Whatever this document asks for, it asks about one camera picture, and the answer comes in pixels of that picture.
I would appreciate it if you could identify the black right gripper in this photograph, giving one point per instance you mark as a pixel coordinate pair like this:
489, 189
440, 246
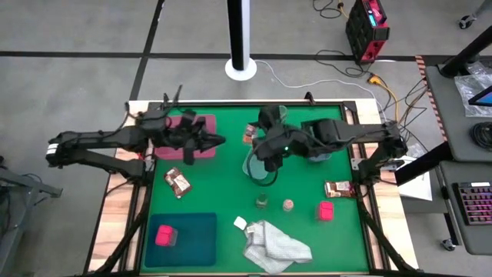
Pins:
269, 119

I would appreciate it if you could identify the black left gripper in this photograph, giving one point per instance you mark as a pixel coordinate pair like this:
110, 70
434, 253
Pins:
169, 134

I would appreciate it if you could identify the small glass spice jar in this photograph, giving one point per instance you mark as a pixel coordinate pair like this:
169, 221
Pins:
283, 112

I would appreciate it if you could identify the orange spice packet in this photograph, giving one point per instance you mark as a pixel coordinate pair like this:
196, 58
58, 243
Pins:
249, 135

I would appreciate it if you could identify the brown spice packet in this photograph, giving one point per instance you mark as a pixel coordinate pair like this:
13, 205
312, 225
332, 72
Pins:
340, 189
177, 182

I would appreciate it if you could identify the oregano jar green label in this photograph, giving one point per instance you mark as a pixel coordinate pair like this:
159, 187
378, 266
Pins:
262, 200

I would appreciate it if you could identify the pink-lidded spice jar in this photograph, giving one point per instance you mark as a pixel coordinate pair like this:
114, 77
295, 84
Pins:
288, 205

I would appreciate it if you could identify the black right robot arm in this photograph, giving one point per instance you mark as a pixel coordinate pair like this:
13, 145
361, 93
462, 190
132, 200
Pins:
346, 132

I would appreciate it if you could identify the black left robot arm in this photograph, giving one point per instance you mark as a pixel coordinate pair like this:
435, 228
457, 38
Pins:
96, 138

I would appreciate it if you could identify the pink plastic bin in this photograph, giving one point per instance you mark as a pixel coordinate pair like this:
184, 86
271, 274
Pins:
207, 123

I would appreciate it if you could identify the black table clamp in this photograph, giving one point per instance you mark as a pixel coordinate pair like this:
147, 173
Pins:
166, 98
309, 98

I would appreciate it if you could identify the white black tower fan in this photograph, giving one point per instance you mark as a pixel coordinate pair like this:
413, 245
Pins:
239, 38

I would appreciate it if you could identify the blue plastic bin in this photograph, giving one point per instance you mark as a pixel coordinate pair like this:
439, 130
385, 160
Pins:
196, 242

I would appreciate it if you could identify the grey white knitted cloth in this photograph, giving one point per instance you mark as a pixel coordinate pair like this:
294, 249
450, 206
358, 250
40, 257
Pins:
274, 248

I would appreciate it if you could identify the red black power station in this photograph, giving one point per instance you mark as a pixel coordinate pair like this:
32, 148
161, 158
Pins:
365, 32

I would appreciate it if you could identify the black metal beam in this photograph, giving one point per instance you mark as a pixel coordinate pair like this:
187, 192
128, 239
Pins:
423, 163

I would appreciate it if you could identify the white paper sheet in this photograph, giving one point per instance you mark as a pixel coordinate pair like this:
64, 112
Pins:
419, 188

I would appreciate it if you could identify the grey desk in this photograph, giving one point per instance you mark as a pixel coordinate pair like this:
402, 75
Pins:
446, 123
449, 231

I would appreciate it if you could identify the grey metal stand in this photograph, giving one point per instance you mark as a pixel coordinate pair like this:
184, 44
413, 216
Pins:
23, 184

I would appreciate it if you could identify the clear plastic bag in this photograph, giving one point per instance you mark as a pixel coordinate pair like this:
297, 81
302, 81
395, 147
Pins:
467, 96

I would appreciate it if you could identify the black metal pole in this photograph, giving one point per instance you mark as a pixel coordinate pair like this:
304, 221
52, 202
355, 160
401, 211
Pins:
467, 50

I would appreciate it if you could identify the tablet screen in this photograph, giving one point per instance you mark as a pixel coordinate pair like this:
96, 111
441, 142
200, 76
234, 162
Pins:
482, 98

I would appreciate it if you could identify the black backlit keyboard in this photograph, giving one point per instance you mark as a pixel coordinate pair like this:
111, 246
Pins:
476, 202

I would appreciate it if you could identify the black table frame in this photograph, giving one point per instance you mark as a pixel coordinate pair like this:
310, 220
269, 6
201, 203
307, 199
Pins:
359, 115

